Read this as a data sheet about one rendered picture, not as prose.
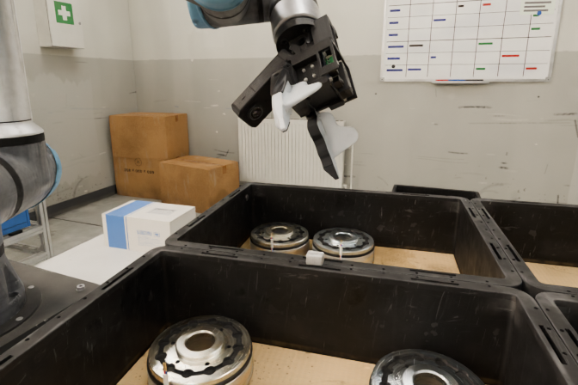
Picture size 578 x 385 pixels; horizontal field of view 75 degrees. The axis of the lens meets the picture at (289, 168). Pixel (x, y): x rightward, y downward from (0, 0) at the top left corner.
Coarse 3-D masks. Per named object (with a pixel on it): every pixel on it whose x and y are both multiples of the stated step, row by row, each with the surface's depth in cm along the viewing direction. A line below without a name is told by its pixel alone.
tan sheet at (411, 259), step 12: (312, 240) 71; (384, 252) 66; (396, 252) 66; (408, 252) 66; (420, 252) 66; (432, 252) 66; (384, 264) 62; (396, 264) 62; (408, 264) 62; (420, 264) 62; (432, 264) 62; (444, 264) 62; (456, 264) 62
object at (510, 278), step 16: (240, 192) 67; (336, 192) 69; (352, 192) 68; (368, 192) 67; (384, 192) 67; (400, 192) 67; (464, 208) 59; (192, 224) 52; (480, 224) 52; (176, 240) 47; (272, 256) 43; (288, 256) 43; (304, 256) 43; (496, 256) 43; (400, 272) 39; (416, 272) 39; (432, 272) 39; (448, 272) 39; (512, 272) 39
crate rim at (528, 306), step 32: (192, 256) 43; (224, 256) 43; (256, 256) 43; (96, 288) 36; (448, 288) 37; (480, 288) 36; (512, 288) 36; (64, 320) 31; (544, 320) 31; (32, 352) 28; (544, 352) 28; (576, 384) 25
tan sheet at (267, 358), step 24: (144, 360) 41; (264, 360) 41; (288, 360) 41; (312, 360) 41; (336, 360) 41; (120, 384) 37; (144, 384) 37; (264, 384) 37; (288, 384) 37; (312, 384) 37; (336, 384) 37; (360, 384) 37
